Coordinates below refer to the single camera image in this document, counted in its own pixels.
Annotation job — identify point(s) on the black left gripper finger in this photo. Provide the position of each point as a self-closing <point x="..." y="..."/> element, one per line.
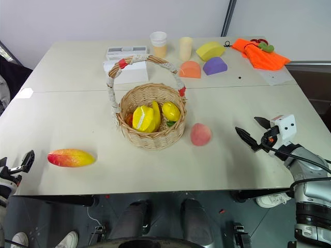
<point x="3" y="162"/>
<point x="28" y="161"/>

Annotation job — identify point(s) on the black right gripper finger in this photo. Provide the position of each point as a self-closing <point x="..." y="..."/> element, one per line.
<point x="247" y="137"/>
<point x="263" y="122"/>

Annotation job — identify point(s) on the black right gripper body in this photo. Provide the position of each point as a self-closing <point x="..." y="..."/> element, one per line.
<point x="269" y="143"/>

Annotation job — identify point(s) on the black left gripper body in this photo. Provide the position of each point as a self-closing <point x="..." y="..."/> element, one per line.
<point x="11" y="173"/>

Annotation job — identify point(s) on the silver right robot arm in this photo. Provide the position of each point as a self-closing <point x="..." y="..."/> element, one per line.
<point x="307" y="180"/>

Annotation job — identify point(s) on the yellow toy star fruit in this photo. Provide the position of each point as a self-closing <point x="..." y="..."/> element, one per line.
<point x="144" y="119"/>

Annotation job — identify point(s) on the red-brown object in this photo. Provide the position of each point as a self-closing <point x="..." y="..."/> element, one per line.
<point x="128" y="120"/>

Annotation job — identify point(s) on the red and yellow toy mango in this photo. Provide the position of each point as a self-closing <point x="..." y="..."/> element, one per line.
<point x="71" y="157"/>

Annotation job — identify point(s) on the pink toy peach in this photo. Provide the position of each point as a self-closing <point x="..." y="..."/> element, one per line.
<point x="200" y="135"/>

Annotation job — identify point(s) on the white sneaker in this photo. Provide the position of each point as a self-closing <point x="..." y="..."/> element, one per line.
<point x="68" y="240"/>
<point x="271" y="200"/>
<point x="20" y="240"/>

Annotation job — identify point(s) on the bright orange cloth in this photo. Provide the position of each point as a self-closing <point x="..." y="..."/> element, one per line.
<point x="263" y="57"/>

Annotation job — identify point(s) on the small white paper tag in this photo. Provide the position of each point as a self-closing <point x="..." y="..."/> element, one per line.
<point x="25" y="92"/>

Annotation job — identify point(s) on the purple foam half-round block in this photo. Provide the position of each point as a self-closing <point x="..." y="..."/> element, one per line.
<point x="214" y="66"/>

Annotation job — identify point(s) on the green and red plush toy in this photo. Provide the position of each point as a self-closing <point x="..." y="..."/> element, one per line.
<point x="266" y="47"/>

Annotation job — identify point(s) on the yellow toy lemon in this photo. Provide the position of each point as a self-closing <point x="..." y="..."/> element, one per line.
<point x="171" y="110"/>

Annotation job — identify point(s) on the small black tie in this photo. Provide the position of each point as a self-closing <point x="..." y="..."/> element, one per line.
<point x="227" y="44"/>

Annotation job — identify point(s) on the orange foam half-round block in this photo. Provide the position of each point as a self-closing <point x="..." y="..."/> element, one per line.
<point x="190" y="69"/>

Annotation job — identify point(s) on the yellow foam block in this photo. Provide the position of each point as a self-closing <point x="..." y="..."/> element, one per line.
<point x="209" y="50"/>

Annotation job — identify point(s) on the dark rounded shape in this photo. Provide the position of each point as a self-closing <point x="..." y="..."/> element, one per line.
<point x="196" y="219"/>
<point x="134" y="219"/>

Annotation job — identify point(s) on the cream cylinder cup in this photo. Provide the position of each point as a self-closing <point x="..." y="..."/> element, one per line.
<point x="185" y="49"/>

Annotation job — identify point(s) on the plastic cup with liquid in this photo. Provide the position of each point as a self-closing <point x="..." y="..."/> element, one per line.
<point x="159" y="45"/>

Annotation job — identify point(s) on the white cardboard box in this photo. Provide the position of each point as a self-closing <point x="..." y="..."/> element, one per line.
<point x="134" y="73"/>

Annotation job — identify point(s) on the white and grey flat box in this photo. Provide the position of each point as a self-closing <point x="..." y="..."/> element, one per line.
<point x="121" y="53"/>

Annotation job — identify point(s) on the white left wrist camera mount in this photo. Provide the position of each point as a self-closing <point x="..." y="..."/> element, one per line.
<point x="6" y="188"/>

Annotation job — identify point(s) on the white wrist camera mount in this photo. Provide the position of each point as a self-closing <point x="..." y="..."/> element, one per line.
<point x="6" y="188"/>
<point x="285" y="127"/>

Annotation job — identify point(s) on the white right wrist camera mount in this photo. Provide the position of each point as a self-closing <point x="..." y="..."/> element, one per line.
<point x="285" y="127"/>

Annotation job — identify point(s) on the grey wall partition strip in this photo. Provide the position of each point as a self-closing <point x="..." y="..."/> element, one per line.
<point x="228" y="18"/>

